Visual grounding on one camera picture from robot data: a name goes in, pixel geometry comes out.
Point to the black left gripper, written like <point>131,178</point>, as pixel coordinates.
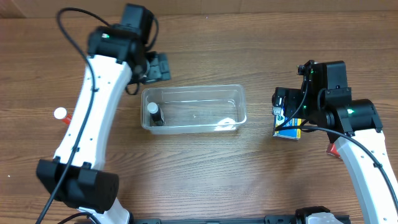
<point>160,71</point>

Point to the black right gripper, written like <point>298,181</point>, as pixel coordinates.
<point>283,101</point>

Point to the blue yellow lozenge box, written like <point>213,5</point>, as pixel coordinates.
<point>294,134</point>

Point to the black bottle white cap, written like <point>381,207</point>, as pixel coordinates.
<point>156,114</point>

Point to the orange tube white cap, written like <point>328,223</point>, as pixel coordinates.
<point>62,114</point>

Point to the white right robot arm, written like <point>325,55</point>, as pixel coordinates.
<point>324,103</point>

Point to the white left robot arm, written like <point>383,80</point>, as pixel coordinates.
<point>118,55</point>

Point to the clear plastic container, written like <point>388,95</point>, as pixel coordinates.
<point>195,109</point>

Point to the red white medicine box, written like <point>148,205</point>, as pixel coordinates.
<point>331,150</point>

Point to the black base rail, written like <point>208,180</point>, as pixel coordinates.
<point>316,214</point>

